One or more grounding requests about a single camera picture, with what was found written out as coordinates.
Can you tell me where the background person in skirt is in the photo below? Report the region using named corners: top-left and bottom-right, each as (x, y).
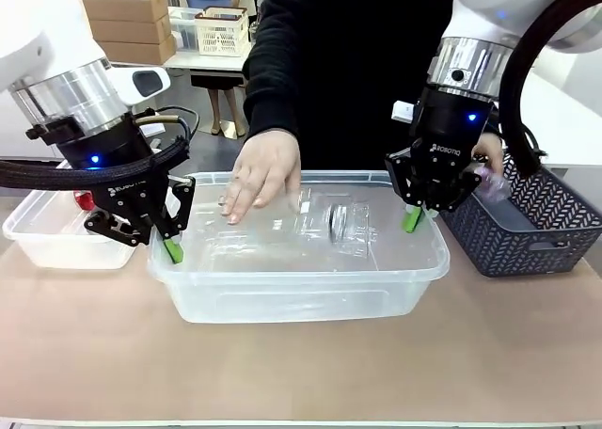
top-left (189, 68), bottom-right (249, 139)

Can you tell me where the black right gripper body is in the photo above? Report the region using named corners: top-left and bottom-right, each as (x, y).
top-left (407, 85), bottom-right (496, 200)

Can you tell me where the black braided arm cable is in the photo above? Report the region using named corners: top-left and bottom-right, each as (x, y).
top-left (497, 0), bottom-right (602, 177)
top-left (0, 135), bottom-right (190, 191)

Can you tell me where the clear plastic bottle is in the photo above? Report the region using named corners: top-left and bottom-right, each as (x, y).
top-left (284, 187), bottom-right (375, 260)

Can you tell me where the person's left hand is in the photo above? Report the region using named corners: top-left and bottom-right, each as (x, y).
top-left (471, 132), bottom-right (506, 175)

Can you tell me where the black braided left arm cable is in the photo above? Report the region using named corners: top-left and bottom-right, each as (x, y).
top-left (0, 135), bottom-right (190, 191)

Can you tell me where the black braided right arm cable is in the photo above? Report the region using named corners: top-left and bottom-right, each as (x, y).
top-left (497, 0), bottom-right (602, 177)

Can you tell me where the person's right forearm black sleeve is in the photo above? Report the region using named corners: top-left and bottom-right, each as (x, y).
top-left (242, 5), bottom-right (303, 142)

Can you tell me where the clear plastic container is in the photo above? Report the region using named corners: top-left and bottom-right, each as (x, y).
top-left (1, 186), bottom-right (140, 271)
top-left (147, 169), bottom-right (452, 326)

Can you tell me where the white table with metal legs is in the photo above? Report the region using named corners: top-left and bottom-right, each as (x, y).
top-left (162, 47), bottom-right (250, 72)

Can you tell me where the person's black sweater torso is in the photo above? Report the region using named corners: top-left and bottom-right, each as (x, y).
top-left (241, 0), bottom-right (455, 172)

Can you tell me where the flat cardboard box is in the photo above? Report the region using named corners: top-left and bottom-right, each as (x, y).
top-left (88, 16), bottom-right (173, 45)

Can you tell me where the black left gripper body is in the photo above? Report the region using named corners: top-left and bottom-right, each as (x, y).
top-left (26, 112), bottom-right (169, 229)

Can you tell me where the long cardboard box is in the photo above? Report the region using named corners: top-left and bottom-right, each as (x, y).
top-left (98, 37), bottom-right (178, 67)

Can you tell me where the person's right hand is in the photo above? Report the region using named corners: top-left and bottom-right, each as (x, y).
top-left (219, 130), bottom-right (303, 226)

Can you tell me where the white lattice basket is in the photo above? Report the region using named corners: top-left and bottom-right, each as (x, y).
top-left (194, 7), bottom-right (250, 56)

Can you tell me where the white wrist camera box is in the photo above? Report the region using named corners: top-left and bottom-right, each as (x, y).
top-left (391, 100), bottom-right (416, 125)

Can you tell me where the clear storage box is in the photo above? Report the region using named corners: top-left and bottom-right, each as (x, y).
top-left (167, 6), bottom-right (204, 50)

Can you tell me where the dark woven plastic basket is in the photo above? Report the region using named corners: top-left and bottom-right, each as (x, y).
top-left (436, 152), bottom-right (590, 279)

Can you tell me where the clear plastic wrapper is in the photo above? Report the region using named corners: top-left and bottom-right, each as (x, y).
top-left (472, 164), bottom-right (513, 200)

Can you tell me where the large cardboard box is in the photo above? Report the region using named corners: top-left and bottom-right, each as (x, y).
top-left (82, 0), bottom-right (170, 24)

